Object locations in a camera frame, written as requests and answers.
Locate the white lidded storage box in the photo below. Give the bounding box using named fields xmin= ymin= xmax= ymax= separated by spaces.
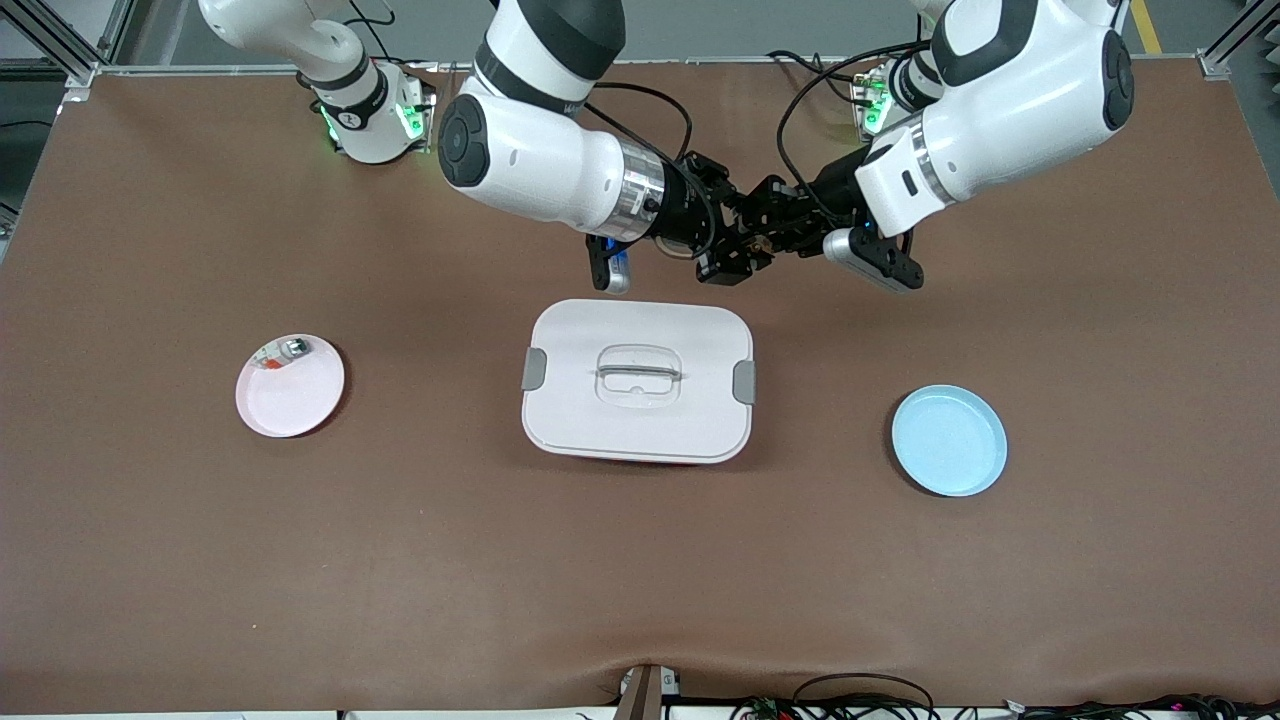
xmin=520 ymin=298 xmax=758 ymax=467

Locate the light blue round plate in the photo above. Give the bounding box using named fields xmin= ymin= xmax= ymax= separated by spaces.
xmin=891 ymin=384 xmax=1009 ymax=498

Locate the pink round plate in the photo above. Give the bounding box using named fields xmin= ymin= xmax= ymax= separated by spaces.
xmin=235 ymin=334 xmax=346 ymax=439

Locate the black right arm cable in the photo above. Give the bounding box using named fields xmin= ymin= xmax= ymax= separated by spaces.
xmin=588 ymin=81 xmax=723 ymax=253

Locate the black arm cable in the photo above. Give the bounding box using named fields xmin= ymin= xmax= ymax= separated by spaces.
xmin=588 ymin=81 xmax=723 ymax=253
xmin=777 ymin=40 xmax=933 ymax=217

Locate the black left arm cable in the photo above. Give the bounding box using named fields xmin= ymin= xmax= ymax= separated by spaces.
xmin=777 ymin=40 xmax=933 ymax=217

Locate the black left base cable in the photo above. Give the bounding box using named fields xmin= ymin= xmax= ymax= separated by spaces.
xmin=767 ymin=49 xmax=883 ymax=107

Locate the black base cable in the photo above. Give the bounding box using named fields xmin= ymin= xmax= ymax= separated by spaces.
xmin=340 ymin=0 xmax=406 ymax=73
xmin=767 ymin=49 xmax=883 ymax=107

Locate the black right base cable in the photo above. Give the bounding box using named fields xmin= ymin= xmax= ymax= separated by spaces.
xmin=340 ymin=0 xmax=406 ymax=73

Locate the aluminium frame corner post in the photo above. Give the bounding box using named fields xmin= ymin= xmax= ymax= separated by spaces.
xmin=1196 ymin=0 xmax=1280 ymax=81
xmin=0 ymin=0 xmax=138 ymax=103

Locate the black looped cable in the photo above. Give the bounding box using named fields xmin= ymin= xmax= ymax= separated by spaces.
xmin=792 ymin=672 xmax=937 ymax=719

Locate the brown camera mount post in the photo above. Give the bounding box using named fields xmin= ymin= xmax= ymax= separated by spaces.
xmin=612 ymin=663 xmax=683 ymax=720

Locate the tangled cable bundle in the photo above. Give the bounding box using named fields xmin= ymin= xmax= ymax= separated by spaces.
xmin=730 ymin=693 xmax=1280 ymax=720

